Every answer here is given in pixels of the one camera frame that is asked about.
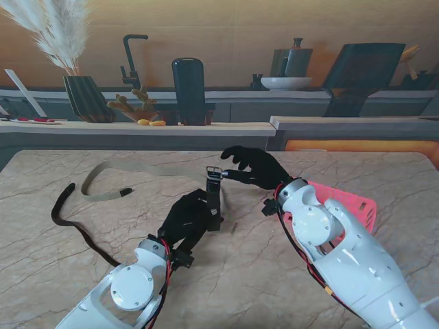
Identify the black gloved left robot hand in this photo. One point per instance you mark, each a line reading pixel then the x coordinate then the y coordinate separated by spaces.
pixel 185 219

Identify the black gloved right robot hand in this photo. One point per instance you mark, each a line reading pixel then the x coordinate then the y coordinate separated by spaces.
pixel 264 168

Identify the dark brown belt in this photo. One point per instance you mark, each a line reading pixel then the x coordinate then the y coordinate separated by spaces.
pixel 214 205

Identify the pink plastic storage basket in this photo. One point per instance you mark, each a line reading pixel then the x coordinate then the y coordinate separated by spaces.
pixel 356 205

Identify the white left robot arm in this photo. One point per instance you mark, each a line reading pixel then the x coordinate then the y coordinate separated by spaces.
pixel 130 288

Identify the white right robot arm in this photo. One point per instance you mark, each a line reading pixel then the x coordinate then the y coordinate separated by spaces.
pixel 343 260

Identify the beige woven belt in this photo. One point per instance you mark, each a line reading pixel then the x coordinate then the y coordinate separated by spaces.
pixel 99 197

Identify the grey back counter cabinets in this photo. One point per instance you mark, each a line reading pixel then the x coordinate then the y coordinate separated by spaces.
pixel 247 109

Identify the small black stand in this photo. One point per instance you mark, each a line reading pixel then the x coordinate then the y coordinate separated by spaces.
pixel 256 84

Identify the white speckled bowl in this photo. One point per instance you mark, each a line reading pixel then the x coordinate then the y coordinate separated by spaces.
pixel 286 83

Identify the raised counter orange glow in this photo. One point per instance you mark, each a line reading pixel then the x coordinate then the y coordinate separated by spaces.
pixel 343 123

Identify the orange fruit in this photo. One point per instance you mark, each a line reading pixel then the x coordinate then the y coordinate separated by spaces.
pixel 157 123
pixel 143 122

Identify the tall black cylinder container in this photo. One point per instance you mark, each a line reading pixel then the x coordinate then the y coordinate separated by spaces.
pixel 188 89

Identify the grey pot with lid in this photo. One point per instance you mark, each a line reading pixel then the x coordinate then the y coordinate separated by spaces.
pixel 295 61

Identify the cactus plants in bowl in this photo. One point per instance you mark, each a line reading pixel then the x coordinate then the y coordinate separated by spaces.
pixel 144 103

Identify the dark ribbed vase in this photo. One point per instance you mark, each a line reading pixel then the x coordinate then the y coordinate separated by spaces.
pixel 85 99

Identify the black kitchen faucet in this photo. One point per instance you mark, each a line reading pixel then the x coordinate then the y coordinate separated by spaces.
pixel 129 58

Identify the plate with red food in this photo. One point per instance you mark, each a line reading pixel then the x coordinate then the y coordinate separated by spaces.
pixel 37 121

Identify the dark utensil holder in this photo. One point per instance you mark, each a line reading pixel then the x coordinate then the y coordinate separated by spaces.
pixel 422 82

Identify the wooden kitchen utensils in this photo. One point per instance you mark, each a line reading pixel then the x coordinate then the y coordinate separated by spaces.
pixel 409 56

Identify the white leaning board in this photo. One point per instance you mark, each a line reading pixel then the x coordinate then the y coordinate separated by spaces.
pixel 24 90

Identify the white pampas grass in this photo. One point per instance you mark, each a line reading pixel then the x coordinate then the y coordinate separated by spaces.
pixel 65 44

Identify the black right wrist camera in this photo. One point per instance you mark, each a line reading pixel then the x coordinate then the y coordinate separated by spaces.
pixel 270 207

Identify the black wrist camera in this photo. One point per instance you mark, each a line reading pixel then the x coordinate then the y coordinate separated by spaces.
pixel 270 207
pixel 181 259

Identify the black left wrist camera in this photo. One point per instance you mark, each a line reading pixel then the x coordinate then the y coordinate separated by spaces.
pixel 181 259

